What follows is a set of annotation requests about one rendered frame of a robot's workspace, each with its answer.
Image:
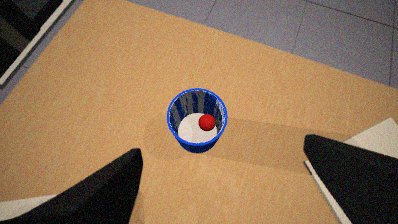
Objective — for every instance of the cream flat rectangular panel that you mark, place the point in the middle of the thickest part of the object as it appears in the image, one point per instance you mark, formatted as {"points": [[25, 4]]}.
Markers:
{"points": [[12, 209]]}

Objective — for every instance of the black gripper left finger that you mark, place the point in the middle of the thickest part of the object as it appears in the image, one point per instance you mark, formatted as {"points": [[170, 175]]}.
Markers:
{"points": [[104, 197]]}

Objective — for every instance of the red ball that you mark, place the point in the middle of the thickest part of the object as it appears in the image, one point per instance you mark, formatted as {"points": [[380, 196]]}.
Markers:
{"points": [[206, 122]]}

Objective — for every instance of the cream flat rectangular sheet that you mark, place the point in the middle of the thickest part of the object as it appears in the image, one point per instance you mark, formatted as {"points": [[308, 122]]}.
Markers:
{"points": [[381, 138]]}

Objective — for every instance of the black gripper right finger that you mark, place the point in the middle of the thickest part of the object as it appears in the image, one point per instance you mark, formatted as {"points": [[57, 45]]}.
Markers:
{"points": [[363, 182]]}

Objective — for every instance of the blue cup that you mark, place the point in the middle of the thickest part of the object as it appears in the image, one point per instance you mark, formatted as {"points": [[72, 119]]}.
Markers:
{"points": [[183, 116]]}

